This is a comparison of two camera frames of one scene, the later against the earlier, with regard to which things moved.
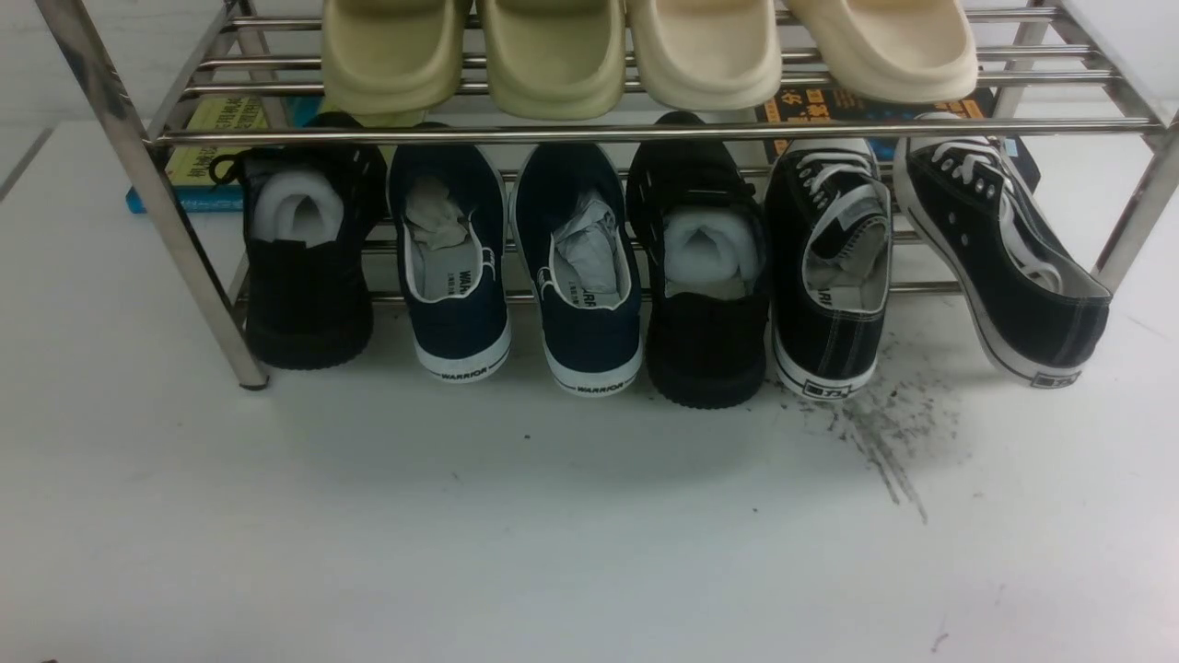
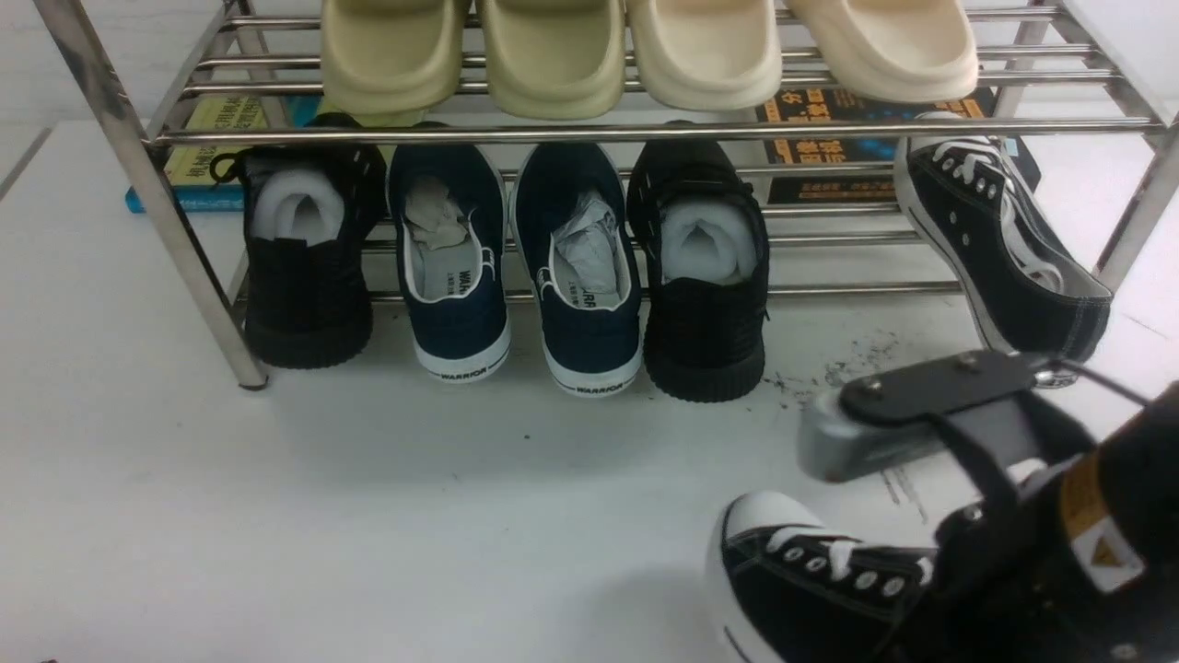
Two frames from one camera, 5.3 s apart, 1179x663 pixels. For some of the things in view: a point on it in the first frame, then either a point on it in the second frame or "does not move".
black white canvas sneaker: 829,251 → 785,587
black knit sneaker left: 312,215 does not move
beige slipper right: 899,52 does not move
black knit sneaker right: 699,225 does not move
